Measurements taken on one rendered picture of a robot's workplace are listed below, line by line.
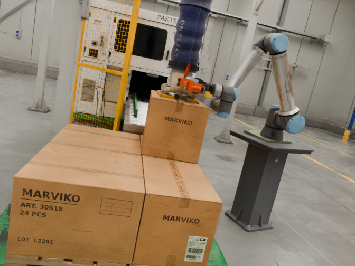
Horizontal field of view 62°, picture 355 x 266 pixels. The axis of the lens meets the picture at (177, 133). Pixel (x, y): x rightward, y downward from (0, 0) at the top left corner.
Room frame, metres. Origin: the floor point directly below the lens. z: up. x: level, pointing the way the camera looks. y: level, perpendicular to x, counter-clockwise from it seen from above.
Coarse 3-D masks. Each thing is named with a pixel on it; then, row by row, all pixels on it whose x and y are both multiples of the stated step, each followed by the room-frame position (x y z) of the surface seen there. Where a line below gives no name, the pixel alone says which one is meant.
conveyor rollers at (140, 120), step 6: (132, 102) 4.47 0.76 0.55; (138, 102) 4.66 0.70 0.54; (144, 102) 4.78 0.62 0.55; (132, 108) 3.93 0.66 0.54; (138, 108) 4.04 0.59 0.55; (144, 108) 4.15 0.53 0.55; (132, 114) 3.49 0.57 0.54; (138, 114) 3.59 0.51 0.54; (144, 114) 3.63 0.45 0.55; (132, 120) 3.06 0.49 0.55; (138, 120) 3.15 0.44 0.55; (144, 120) 3.25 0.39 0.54
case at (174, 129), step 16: (160, 112) 1.96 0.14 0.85; (176, 112) 1.97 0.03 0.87; (192, 112) 1.99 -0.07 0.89; (208, 112) 2.00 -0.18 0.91; (144, 128) 2.37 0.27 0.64; (160, 128) 1.96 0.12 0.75; (176, 128) 1.97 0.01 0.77; (192, 128) 1.99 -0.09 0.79; (144, 144) 1.95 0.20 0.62; (160, 144) 1.96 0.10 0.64; (176, 144) 1.98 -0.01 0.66; (192, 144) 1.99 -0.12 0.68; (192, 160) 1.99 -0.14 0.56
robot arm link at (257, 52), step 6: (264, 36) 2.19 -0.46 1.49; (258, 42) 2.22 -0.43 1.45; (258, 48) 2.20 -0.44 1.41; (264, 48) 2.20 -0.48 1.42; (252, 54) 2.22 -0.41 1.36; (258, 54) 2.21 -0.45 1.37; (264, 54) 2.23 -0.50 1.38; (246, 60) 2.22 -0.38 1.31; (252, 60) 2.21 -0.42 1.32; (258, 60) 2.24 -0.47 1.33; (240, 66) 2.22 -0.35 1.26; (246, 66) 2.20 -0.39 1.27; (252, 66) 2.22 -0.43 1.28; (240, 72) 2.20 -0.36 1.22; (246, 72) 2.21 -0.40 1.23; (234, 78) 2.20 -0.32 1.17; (240, 78) 2.20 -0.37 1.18; (228, 84) 2.20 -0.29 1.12; (234, 84) 2.19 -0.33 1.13; (210, 102) 2.24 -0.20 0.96; (216, 102) 2.16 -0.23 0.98
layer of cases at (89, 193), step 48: (48, 144) 1.76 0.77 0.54; (96, 144) 1.97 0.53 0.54; (48, 192) 1.26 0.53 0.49; (96, 192) 1.30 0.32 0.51; (144, 192) 1.35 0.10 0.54; (192, 192) 1.47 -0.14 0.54; (48, 240) 1.27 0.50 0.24; (96, 240) 1.31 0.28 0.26; (144, 240) 1.36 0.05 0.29; (192, 240) 1.40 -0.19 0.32
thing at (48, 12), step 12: (48, 0) 5.04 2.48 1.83; (48, 12) 5.04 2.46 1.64; (252, 12) 5.73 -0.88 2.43; (48, 24) 5.04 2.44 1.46; (252, 24) 5.69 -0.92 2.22; (48, 36) 5.05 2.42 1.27; (252, 36) 5.70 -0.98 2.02; (48, 48) 5.11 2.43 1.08; (240, 60) 5.73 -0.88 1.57; (36, 84) 5.03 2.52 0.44; (240, 84) 5.70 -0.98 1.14; (36, 96) 5.03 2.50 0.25; (228, 120) 5.69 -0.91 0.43; (228, 132) 5.70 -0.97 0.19
